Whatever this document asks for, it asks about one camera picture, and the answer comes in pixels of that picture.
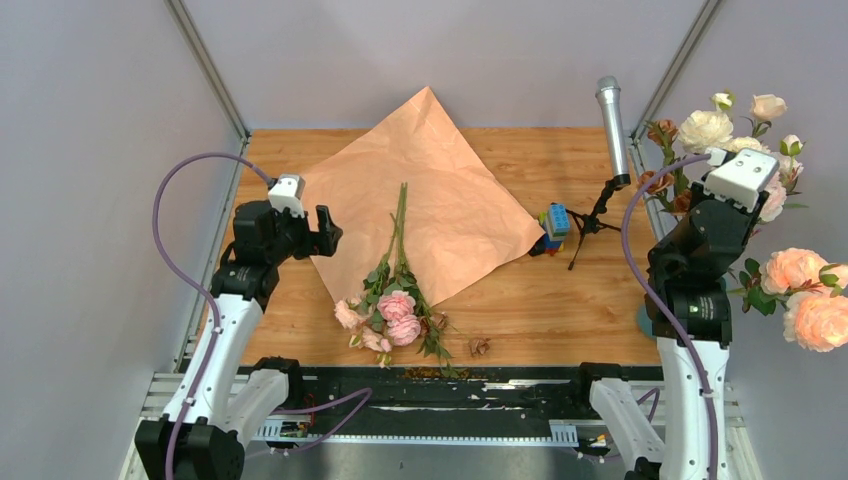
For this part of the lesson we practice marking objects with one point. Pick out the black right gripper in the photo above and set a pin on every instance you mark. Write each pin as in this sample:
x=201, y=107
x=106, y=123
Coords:
x=749, y=216

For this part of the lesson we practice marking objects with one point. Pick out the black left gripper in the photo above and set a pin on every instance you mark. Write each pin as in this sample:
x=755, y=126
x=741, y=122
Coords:
x=323, y=242

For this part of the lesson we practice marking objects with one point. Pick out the brown kraft wrapping paper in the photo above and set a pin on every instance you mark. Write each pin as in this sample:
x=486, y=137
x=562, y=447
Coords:
x=461, y=222

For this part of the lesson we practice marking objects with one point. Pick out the pink roses stem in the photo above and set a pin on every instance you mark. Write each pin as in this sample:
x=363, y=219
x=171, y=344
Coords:
x=411, y=318

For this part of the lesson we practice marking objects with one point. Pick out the white roses stem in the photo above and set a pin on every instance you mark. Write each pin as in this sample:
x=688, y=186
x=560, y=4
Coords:
x=705, y=129

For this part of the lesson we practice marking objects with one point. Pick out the single rose stem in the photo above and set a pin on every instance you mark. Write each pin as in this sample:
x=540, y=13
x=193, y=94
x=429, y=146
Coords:
x=764, y=109

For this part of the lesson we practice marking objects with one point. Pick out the peach roses stem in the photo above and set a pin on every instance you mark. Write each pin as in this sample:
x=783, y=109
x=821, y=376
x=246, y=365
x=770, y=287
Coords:
x=359, y=315

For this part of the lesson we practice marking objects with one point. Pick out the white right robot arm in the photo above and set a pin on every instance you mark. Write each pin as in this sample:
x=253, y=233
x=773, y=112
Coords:
x=689, y=310

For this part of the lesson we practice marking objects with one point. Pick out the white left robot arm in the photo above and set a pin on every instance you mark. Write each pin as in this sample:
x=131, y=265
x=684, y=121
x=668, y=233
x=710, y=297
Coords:
x=204, y=430

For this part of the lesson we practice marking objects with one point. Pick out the teal ceramic vase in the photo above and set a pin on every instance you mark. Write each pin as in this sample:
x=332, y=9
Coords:
x=645, y=317

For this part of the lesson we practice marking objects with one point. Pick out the peach roses in vase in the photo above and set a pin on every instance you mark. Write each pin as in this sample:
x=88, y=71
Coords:
x=811, y=290

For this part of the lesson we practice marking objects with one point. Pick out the blue toy brick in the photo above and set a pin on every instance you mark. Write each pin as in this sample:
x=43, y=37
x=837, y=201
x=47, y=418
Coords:
x=557, y=222

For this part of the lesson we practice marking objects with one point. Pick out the multicolour toy brick stack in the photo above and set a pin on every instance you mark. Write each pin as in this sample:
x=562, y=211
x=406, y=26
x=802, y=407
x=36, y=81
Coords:
x=545, y=245

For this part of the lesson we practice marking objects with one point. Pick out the dried brown rose head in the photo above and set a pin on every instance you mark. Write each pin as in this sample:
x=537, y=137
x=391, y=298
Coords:
x=479, y=346

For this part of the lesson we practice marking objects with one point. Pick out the silver microphone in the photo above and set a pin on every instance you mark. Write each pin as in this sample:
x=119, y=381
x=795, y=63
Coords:
x=608, y=97

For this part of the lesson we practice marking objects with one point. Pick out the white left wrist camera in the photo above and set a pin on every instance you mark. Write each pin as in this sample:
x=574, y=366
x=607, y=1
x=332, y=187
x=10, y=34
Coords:
x=286, y=195

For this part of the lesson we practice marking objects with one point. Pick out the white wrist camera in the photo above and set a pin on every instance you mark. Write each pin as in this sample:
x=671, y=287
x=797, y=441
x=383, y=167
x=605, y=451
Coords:
x=739, y=177
x=286, y=195

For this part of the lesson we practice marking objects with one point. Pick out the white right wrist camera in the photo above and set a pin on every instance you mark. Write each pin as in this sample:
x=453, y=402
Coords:
x=739, y=177

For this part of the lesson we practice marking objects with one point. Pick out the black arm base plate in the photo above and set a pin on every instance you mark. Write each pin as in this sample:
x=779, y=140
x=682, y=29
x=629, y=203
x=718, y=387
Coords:
x=484, y=402

